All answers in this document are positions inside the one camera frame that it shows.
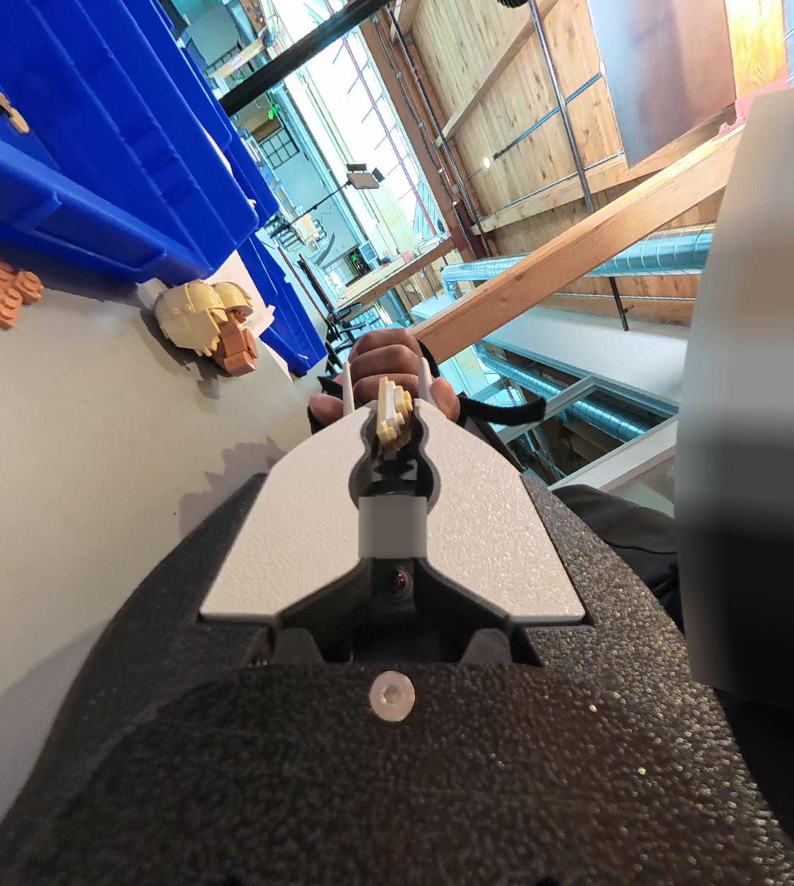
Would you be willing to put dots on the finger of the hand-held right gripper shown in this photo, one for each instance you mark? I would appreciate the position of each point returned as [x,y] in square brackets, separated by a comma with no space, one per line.
[429,381]
[349,387]

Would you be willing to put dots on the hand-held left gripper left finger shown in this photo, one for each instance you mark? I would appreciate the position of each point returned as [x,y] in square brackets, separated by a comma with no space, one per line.
[286,533]

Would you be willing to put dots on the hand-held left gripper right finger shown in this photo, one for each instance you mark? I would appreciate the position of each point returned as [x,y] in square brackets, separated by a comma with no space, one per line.
[501,540]

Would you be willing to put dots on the tan brick assembly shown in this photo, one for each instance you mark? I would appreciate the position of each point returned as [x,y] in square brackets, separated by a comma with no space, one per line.
[391,408]

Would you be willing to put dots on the tan and brown brick model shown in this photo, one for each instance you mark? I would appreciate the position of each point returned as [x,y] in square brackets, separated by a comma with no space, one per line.
[189,311]

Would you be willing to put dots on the person's right forearm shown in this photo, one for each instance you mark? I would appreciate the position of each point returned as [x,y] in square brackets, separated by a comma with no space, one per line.
[618,540]

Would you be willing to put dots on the grey desk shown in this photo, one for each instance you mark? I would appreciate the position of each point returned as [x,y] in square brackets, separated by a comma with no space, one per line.
[92,450]

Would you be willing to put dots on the person's right hand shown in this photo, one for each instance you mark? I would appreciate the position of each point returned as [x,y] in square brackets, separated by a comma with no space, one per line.
[383,353]

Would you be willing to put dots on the blue plastic storage bin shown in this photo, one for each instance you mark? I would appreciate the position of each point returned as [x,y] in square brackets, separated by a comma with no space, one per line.
[92,173]
[286,304]

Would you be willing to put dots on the light panel on tripod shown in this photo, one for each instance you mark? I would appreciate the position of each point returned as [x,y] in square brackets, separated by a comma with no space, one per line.
[364,178]

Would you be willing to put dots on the black floor lamp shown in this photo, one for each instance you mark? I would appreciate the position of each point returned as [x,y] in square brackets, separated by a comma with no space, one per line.
[300,59]

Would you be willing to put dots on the person's black jacket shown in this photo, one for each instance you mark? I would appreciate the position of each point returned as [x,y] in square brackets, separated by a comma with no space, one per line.
[785,761]

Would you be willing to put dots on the silver ventilation duct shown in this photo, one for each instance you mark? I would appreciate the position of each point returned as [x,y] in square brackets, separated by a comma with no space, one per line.
[646,253]
[598,415]

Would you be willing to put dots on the wooden support post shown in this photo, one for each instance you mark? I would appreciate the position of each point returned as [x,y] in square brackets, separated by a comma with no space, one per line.
[577,235]

